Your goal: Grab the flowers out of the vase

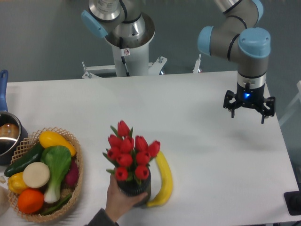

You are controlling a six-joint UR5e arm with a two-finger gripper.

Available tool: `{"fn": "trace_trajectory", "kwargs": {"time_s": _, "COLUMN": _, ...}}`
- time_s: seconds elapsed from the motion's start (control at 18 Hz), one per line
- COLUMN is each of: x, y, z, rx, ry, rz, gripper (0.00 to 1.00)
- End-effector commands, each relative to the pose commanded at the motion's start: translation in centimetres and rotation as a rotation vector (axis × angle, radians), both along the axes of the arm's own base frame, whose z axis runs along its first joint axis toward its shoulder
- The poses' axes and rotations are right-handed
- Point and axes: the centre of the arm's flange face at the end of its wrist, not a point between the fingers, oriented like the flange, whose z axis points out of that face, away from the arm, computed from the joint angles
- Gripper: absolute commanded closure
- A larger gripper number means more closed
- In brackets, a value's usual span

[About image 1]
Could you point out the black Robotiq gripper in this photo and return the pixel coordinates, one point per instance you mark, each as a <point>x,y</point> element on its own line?
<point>250,98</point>

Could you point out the red tulip bouquet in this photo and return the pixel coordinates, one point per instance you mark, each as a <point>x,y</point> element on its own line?
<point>130,155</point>

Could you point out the dark ribbed vase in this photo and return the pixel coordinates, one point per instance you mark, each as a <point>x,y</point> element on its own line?
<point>132,188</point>

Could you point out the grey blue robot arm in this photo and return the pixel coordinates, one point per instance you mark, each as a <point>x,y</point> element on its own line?
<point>237,40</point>

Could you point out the grey sleeved forearm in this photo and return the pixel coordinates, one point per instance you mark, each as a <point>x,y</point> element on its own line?
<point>102,219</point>

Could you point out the bare human hand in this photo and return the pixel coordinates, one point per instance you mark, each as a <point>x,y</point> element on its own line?
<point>117,203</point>

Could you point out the black device at edge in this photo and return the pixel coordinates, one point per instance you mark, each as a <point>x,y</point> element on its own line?
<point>293,202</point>

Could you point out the yellow banana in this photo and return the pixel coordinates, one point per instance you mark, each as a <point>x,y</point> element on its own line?
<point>167,185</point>

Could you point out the purple sweet potato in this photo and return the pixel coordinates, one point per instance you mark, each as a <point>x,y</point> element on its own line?
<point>72,176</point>

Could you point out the green bok choy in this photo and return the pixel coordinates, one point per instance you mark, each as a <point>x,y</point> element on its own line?
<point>58,160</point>

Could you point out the yellow squash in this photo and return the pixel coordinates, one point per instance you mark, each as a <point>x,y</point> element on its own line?
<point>51,138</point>

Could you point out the dark green cucumber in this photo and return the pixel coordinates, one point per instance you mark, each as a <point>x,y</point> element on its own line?
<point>33,155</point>

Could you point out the woven wicker basket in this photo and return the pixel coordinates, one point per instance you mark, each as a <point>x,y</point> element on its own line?
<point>70,188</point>

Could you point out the round cream bun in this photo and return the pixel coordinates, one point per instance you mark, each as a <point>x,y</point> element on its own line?
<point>36,175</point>

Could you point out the green chili pepper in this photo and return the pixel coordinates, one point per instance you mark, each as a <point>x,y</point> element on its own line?
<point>58,206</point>

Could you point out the orange fruit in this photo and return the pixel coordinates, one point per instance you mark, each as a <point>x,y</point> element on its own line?
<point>30,201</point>

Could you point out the yellow bell pepper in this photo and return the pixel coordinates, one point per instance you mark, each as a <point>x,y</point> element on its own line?
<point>16,183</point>

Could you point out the small white garlic piece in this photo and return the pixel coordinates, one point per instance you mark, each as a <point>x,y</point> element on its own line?
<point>2,180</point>

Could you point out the white plate at edge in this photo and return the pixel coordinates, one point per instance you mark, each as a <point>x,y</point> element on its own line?
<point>4,203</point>

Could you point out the white frame at right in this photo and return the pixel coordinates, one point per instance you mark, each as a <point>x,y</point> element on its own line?
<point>291,107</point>

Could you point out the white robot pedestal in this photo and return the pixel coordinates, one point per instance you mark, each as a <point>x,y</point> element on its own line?
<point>130,47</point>

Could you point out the blue handled saucepan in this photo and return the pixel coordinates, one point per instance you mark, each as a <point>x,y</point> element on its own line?
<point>12,131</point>

